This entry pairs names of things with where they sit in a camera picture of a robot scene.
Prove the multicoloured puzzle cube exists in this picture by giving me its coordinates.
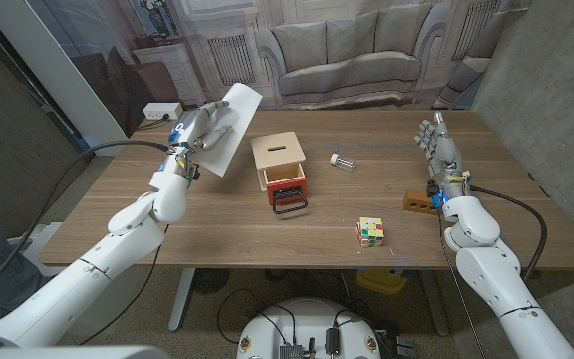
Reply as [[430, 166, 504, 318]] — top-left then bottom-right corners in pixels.
[[355, 216, 385, 249]]

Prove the brown wooden block with holes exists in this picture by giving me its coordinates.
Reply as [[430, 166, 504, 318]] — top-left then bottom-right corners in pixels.
[[401, 188, 440, 216]]

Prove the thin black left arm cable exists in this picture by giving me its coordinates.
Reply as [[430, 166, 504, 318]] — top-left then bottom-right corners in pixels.
[[80, 223, 169, 346]]

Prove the black floor fan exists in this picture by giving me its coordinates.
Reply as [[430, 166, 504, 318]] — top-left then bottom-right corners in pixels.
[[191, 268, 231, 295]]

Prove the white table leg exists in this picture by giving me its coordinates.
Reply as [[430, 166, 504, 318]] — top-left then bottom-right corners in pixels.
[[167, 267, 197, 333]]

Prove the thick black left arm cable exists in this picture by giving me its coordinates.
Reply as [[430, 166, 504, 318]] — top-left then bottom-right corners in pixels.
[[0, 139, 171, 310]]

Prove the printed living room backdrop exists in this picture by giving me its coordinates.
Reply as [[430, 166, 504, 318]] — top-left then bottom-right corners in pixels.
[[27, 0, 532, 139]]

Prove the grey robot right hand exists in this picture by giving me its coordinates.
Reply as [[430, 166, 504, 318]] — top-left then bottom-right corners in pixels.
[[414, 111, 471, 198]]

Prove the white power strip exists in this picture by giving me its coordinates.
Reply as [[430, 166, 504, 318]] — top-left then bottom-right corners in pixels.
[[142, 102, 184, 121]]

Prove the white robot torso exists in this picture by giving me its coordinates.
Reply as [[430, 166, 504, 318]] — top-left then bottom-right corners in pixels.
[[235, 297, 382, 359]]

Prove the white paper sheet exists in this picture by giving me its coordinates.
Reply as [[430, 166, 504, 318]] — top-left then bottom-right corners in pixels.
[[194, 82, 264, 178]]

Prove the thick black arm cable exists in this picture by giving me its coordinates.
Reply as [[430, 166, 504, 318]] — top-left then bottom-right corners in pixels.
[[468, 183, 549, 281], [0, 139, 171, 310]]

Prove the light wooden slotted box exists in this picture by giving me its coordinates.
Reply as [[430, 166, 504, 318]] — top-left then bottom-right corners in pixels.
[[250, 131, 307, 193]]

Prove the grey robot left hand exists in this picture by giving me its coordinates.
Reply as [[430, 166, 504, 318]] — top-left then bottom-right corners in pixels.
[[166, 99, 234, 176]]

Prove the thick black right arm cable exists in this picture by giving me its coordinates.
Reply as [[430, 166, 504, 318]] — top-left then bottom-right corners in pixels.
[[468, 183, 549, 281]]

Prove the clear vial with white cap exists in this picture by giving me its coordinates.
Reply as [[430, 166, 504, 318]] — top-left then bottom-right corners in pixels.
[[330, 152, 356, 173]]

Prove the red drawer with black handle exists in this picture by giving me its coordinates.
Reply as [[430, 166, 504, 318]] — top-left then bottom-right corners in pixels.
[[265, 163, 310, 216]]

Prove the yellow object under table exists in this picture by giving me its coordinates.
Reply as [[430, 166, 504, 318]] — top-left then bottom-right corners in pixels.
[[355, 268, 408, 295]]

